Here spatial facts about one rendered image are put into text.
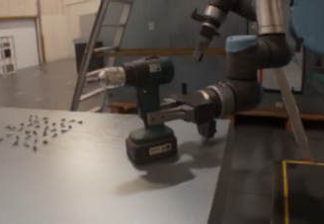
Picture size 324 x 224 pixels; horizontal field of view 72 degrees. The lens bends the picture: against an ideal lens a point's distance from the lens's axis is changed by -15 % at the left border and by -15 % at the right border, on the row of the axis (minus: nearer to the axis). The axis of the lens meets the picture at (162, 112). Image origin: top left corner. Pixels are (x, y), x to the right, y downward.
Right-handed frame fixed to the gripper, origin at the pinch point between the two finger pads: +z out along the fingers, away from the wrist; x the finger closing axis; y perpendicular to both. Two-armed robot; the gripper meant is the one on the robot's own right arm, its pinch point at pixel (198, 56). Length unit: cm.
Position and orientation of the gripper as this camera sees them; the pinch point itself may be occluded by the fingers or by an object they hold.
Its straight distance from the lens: 109.6
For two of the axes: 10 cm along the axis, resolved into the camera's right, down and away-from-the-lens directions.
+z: -3.7, 8.9, 2.6
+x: 2.3, -1.9, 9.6
